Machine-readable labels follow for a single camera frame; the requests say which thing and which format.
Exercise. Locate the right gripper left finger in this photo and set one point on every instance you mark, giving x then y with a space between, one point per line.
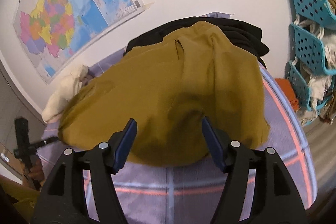
62 199

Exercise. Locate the olive green jacket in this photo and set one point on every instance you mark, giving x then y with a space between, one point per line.
167 88

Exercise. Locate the person's left hand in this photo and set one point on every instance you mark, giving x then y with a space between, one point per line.
36 172

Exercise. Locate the grey wooden door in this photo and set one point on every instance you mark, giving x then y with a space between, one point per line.
14 105

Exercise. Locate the cream folded blanket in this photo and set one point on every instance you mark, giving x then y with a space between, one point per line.
68 87

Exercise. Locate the purple plaid bed sheet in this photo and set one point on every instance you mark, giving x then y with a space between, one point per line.
231 184

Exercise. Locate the orange cloth on floor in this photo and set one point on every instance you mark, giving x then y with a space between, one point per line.
287 89

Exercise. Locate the black folded garment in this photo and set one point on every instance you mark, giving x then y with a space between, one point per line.
239 33

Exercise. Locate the teal plastic storage rack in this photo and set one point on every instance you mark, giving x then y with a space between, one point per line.
312 18

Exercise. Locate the colourful wall map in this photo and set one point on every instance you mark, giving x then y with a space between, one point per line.
51 32

